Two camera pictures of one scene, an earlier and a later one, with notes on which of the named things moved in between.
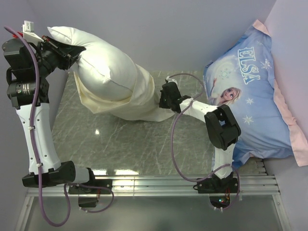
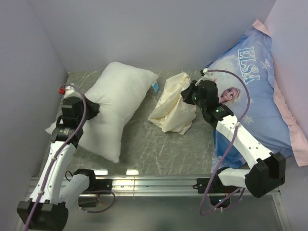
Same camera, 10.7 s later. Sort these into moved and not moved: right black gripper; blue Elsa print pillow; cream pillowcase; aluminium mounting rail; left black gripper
Moved: left black gripper; right black gripper; cream pillowcase
Not moved: aluminium mounting rail; blue Elsa print pillow
